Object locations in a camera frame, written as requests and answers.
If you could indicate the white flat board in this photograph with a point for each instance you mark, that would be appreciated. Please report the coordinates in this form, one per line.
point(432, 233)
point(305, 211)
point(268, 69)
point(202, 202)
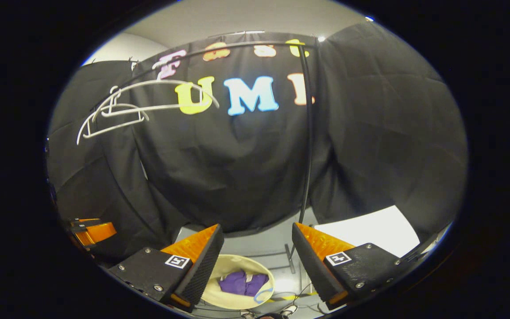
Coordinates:
point(370, 230)

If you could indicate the white plastic hanger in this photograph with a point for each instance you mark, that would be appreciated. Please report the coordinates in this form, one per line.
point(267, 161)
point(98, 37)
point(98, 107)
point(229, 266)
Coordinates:
point(162, 81)
point(122, 105)

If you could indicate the purple ribbed jacket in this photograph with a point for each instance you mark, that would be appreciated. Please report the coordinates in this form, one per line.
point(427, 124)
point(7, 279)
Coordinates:
point(237, 283)

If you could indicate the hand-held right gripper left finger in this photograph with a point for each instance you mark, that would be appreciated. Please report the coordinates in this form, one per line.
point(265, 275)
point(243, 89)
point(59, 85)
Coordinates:
point(204, 268)

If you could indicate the yellow floor tape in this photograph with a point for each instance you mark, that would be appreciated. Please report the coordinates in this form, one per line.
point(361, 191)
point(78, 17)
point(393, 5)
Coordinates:
point(290, 297)

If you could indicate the beige laundry hamper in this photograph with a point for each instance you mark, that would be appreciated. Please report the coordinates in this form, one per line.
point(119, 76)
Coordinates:
point(237, 261)

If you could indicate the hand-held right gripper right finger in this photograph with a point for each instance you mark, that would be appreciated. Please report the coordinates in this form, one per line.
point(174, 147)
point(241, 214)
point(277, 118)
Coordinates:
point(312, 270)

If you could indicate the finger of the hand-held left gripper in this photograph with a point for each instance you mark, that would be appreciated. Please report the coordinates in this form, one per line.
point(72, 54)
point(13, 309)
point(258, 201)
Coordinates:
point(84, 220)
point(100, 232)

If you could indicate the black clothes rack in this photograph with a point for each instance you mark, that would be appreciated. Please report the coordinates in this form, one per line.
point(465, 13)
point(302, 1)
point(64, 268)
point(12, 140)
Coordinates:
point(310, 133)

